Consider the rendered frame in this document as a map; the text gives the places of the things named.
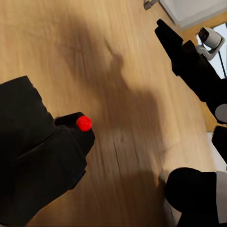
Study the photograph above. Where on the digital camera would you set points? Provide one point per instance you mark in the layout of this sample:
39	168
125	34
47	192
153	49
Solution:
52	159

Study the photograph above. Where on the desk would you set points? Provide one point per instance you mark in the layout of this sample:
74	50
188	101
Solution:
181	10

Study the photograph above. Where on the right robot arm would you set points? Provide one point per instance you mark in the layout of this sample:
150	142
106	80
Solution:
192	63

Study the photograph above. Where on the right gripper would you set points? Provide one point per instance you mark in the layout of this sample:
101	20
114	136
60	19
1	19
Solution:
193	67

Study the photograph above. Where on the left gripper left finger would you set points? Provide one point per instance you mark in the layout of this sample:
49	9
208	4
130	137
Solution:
11	142

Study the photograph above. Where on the fixed window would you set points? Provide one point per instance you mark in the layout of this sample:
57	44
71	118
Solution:
219	62

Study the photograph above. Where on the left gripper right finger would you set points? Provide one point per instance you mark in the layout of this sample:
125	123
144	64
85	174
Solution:
219	140

